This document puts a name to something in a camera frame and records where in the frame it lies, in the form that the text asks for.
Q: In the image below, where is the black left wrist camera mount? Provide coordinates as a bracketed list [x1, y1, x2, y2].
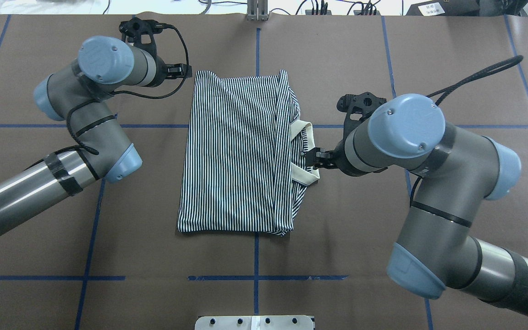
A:
[119, 17, 165, 59]

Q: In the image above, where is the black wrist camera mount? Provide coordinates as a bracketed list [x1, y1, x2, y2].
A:
[336, 92, 387, 138]
[119, 17, 165, 59]

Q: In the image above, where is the navy white striped polo shirt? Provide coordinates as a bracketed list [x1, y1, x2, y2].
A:
[176, 70, 320, 236]

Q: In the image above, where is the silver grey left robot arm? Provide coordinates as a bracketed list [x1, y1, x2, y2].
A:
[0, 36, 192, 237]

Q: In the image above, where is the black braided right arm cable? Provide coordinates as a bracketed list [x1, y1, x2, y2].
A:
[408, 55, 524, 202]

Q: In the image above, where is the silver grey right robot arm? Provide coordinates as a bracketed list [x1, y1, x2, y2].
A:
[304, 93, 528, 317]

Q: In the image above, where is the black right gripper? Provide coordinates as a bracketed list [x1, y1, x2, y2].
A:
[304, 144, 352, 176]

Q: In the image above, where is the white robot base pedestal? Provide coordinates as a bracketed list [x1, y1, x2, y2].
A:
[194, 315, 316, 330]

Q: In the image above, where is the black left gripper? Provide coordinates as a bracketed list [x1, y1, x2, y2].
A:
[153, 58, 193, 87]

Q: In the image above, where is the aluminium frame post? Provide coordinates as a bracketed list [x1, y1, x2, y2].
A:
[246, 0, 270, 22]

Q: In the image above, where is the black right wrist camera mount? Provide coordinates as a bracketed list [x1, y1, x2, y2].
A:
[336, 92, 387, 138]

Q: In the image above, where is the black power box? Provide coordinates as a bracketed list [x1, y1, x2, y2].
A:
[404, 0, 480, 17]

